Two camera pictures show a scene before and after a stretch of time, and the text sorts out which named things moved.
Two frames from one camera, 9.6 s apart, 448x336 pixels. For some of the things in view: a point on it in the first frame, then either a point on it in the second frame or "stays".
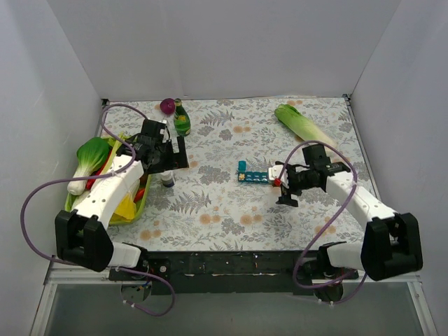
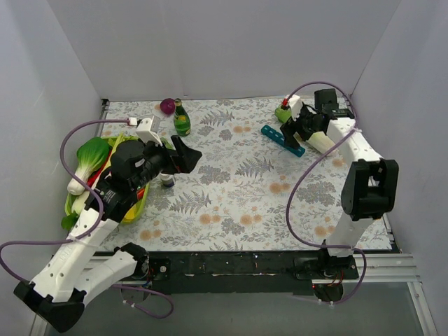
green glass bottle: (181, 120) stays
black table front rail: (207, 273) stays
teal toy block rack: (250, 176) -> (277, 138)
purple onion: (167, 106) stays
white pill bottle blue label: (167, 178) stays
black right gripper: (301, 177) -> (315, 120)
